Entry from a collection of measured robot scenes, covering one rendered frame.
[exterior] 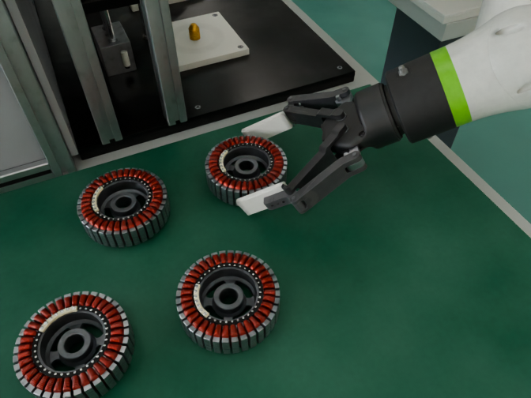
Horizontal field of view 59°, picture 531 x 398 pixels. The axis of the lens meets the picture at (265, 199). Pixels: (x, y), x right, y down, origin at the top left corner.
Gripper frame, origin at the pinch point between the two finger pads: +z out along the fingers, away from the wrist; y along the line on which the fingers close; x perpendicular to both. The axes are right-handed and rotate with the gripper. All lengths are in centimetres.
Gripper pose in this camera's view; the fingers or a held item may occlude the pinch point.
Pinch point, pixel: (251, 167)
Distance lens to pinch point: 64.4
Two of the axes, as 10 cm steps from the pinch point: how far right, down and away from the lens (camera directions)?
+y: 0.2, -7.5, 6.6
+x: -5.0, -5.7, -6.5
